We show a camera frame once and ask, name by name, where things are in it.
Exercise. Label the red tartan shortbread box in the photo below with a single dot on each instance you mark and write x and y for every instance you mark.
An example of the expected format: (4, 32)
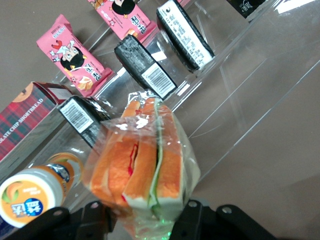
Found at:
(22, 117)

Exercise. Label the plastic-wrapped triangle sandwich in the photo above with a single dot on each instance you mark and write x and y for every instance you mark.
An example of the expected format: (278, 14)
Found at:
(145, 165)

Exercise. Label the small black snack box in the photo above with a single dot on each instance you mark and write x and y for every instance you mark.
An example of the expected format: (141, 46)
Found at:
(77, 117)
(185, 35)
(246, 7)
(142, 65)

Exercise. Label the clear acrylic tiered display stand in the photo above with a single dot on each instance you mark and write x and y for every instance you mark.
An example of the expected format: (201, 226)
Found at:
(250, 75)

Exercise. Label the orange-lid gum bottle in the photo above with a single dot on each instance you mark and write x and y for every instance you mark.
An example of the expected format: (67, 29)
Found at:
(27, 195)

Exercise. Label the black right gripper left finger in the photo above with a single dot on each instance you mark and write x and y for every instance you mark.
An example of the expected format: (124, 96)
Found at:
(75, 225)

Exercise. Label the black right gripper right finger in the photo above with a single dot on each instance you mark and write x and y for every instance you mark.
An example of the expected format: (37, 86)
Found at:
(212, 225)

